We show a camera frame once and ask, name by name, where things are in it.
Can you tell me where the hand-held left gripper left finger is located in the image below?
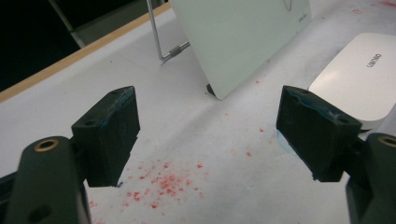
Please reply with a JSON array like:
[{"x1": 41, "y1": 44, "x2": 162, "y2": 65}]
[{"x1": 70, "y1": 86, "x2": 141, "y2": 189}]

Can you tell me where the white table mat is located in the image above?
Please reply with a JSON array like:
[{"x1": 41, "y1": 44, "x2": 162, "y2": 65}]
[{"x1": 0, "y1": 0, "x2": 396, "y2": 224}]

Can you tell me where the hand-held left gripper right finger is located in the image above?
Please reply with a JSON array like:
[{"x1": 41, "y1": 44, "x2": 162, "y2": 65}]
[{"x1": 276, "y1": 85, "x2": 363, "y2": 183}]

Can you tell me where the white whiteboard eraser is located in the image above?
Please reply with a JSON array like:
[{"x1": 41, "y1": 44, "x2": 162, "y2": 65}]
[{"x1": 307, "y1": 32, "x2": 396, "y2": 132}]

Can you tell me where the pale green glass whiteboard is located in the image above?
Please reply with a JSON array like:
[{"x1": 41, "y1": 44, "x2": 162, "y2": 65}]
[{"x1": 169, "y1": 0, "x2": 312, "y2": 101}]

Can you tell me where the metal wire board stand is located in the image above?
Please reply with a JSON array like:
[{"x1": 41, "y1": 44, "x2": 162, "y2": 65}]
[{"x1": 146, "y1": 0, "x2": 191, "y2": 62}]

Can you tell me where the wooden table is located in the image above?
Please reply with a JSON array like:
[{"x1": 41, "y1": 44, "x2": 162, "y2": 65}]
[{"x1": 0, "y1": 1, "x2": 172, "y2": 104}]

